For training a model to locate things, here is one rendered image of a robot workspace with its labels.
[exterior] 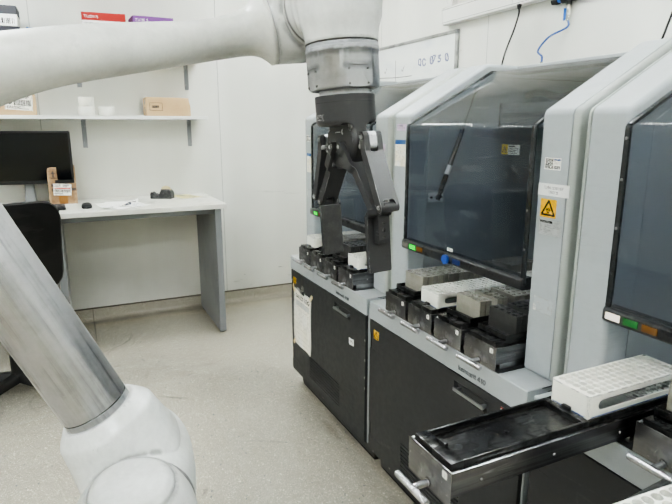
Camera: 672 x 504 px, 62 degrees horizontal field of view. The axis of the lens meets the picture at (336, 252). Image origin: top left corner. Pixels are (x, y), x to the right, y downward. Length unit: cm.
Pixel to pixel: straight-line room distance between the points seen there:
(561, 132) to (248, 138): 325
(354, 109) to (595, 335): 96
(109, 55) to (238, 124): 374
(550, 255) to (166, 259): 334
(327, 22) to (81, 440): 66
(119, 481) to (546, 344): 114
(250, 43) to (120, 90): 348
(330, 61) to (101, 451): 62
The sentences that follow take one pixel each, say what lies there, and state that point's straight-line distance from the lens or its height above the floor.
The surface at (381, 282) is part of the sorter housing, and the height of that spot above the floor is 78.
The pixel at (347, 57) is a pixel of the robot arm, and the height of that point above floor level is 148.
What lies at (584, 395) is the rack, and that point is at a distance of 127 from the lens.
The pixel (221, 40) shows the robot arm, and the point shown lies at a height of 151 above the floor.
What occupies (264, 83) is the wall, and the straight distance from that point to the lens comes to 449.
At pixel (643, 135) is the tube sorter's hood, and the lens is 133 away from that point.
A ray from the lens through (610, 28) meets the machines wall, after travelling 289.
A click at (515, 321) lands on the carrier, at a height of 87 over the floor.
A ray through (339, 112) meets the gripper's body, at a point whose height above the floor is 141.
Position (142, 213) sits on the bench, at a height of 87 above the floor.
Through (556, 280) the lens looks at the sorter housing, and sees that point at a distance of 152.
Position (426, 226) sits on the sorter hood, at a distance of 192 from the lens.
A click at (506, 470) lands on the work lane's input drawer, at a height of 78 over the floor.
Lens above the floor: 140
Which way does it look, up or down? 13 degrees down
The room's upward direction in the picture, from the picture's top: straight up
